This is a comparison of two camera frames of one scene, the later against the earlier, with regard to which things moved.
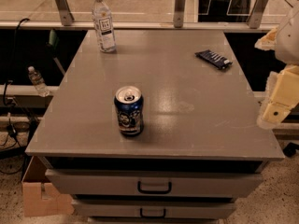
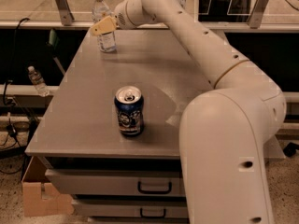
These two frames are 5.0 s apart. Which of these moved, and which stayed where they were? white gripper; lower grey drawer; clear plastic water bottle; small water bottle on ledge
Moved: white gripper
Stayed: small water bottle on ledge; clear plastic water bottle; lower grey drawer
